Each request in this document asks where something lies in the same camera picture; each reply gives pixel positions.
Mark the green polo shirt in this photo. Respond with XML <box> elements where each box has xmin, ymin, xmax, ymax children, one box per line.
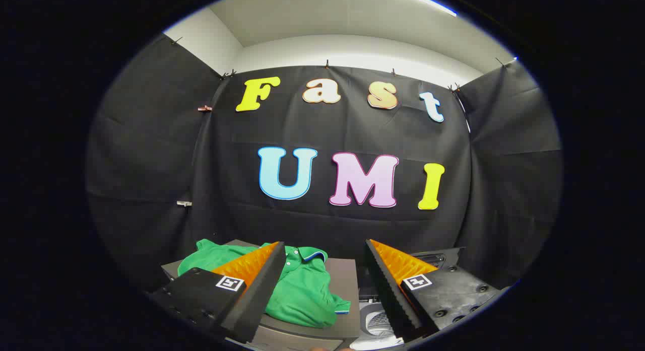
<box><xmin>177</xmin><ymin>239</ymin><xmax>351</xmax><ymax>328</ymax></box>

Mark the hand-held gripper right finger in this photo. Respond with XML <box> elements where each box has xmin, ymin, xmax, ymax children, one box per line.
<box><xmin>365</xmin><ymin>239</ymin><xmax>502</xmax><ymax>342</ymax></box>

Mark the black backdrop cloth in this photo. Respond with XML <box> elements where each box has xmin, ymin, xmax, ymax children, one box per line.
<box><xmin>86</xmin><ymin>33</ymin><xmax>562</xmax><ymax>291</ymax></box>

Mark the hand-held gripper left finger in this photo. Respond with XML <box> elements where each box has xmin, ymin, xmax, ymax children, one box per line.
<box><xmin>150</xmin><ymin>242</ymin><xmax>287</xmax><ymax>343</ymax></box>

